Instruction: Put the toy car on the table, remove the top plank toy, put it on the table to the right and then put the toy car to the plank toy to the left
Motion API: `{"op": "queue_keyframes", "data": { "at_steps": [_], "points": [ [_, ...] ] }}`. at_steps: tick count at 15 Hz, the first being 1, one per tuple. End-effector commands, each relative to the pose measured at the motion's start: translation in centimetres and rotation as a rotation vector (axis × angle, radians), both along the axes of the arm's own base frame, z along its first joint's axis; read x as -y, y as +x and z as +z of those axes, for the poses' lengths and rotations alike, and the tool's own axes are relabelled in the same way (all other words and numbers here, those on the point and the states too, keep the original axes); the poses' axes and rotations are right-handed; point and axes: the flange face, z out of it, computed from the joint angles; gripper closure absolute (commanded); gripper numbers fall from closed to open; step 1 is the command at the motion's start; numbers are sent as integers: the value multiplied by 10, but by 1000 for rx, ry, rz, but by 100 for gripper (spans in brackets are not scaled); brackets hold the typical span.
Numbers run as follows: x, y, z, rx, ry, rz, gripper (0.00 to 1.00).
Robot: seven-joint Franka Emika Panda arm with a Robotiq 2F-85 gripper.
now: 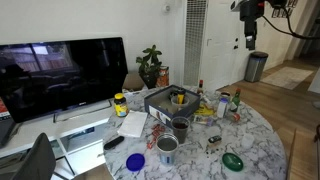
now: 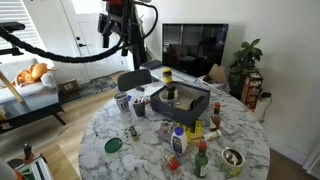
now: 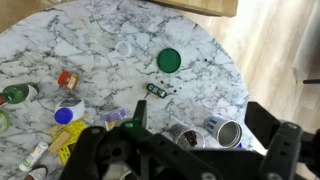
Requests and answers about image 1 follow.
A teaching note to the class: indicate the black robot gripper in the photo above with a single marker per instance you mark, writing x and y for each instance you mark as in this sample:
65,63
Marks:
250,23

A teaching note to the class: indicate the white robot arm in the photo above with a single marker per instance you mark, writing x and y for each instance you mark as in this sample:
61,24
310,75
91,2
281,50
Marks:
235,4

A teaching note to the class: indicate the steel trash can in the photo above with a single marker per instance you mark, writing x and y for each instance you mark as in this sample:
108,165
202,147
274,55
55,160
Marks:
255,68

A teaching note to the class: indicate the white door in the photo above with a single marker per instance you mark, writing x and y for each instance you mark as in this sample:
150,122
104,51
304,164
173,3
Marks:
221,50

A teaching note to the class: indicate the beige floor rug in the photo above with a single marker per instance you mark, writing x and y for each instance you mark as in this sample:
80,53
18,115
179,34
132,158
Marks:
286,77

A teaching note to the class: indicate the open tin can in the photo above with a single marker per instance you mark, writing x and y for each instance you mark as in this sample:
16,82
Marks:
225,96

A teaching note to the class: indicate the green glass bottle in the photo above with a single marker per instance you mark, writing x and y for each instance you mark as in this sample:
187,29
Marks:
235,103

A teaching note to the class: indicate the red cap hot sauce bottle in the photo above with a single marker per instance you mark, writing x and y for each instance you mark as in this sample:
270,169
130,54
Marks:
200,87

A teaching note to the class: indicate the white blue-cap pill bottle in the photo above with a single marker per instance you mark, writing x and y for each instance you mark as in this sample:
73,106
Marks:
222,108

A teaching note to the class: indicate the small red cap jar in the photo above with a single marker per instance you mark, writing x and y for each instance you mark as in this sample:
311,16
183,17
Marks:
236,117

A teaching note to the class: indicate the yellow snack package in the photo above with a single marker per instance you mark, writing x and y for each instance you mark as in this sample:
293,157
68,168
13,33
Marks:
204,110

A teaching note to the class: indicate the yellow mustard bottle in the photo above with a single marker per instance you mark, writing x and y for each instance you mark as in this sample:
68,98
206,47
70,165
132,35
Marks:
180,97

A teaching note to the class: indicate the purple white fruit pouch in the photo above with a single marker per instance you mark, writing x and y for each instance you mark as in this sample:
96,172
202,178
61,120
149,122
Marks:
203,120

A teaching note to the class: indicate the clear plastic cup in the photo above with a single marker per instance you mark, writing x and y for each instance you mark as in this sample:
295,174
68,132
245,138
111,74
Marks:
175,101

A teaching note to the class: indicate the green leafy houseplant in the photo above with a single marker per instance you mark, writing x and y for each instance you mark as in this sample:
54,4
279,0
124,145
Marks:
149,60

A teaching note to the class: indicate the dark plant pot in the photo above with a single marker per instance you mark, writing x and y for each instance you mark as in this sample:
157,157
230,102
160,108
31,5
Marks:
149,80

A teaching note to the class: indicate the dark tinted plastic cup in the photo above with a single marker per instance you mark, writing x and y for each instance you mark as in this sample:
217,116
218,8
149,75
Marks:
180,131

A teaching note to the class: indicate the dark blue cardboard box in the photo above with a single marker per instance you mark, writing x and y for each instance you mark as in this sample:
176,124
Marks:
156,110

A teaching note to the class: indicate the green plastic lid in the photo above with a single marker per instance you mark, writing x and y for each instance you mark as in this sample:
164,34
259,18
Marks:
232,162

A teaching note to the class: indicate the brown cardboard box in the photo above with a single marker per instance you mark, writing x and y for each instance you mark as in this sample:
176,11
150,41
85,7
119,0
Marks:
133,82

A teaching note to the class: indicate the red candy wrapper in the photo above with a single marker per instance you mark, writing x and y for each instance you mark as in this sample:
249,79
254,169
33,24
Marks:
156,132

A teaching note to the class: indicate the silver metal cup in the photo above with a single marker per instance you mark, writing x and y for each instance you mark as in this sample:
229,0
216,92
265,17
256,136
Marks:
167,151

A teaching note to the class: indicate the white paper notepad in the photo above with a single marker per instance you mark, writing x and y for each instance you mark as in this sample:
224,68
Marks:
132,124

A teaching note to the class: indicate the yellow lid jar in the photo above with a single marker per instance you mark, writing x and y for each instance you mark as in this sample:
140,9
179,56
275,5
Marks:
121,106

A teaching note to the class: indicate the blue plastic lid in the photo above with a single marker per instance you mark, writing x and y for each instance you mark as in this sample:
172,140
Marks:
135,162

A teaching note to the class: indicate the black remote control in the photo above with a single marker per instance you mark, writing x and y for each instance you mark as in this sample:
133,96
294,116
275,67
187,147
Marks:
113,142

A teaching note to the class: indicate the black flat screen television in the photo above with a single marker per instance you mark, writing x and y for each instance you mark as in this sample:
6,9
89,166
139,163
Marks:
60,73

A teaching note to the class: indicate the white television stand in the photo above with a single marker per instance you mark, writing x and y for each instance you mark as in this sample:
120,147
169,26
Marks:
36,130

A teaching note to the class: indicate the dark grey chair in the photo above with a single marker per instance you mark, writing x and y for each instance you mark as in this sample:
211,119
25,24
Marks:
36,160

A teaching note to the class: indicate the black wall hook rack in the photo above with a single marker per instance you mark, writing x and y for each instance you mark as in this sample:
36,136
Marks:
284,11

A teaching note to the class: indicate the white wall heater grille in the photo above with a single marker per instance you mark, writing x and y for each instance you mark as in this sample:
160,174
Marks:
195,40

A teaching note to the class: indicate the white wall thermostat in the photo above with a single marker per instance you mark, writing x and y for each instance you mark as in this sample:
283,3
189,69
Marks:
166,8

